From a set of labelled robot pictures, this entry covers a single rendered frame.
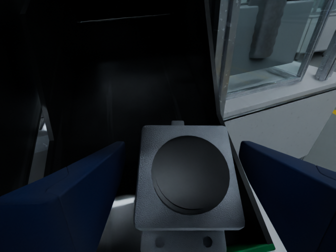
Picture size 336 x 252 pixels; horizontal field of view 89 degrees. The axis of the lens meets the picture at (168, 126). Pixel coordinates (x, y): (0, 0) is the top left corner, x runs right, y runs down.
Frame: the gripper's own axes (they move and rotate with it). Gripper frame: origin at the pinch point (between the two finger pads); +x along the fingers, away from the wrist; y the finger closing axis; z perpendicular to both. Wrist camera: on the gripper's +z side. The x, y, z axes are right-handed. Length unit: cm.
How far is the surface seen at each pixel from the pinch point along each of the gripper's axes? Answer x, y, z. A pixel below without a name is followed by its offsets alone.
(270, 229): 23.6, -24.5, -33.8
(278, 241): 21.1, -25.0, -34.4
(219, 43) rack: 12.3, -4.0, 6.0
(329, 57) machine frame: 101, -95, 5
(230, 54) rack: 13.0, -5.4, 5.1
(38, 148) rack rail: 8.8, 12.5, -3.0
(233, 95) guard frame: 88, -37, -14
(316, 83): 99, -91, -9
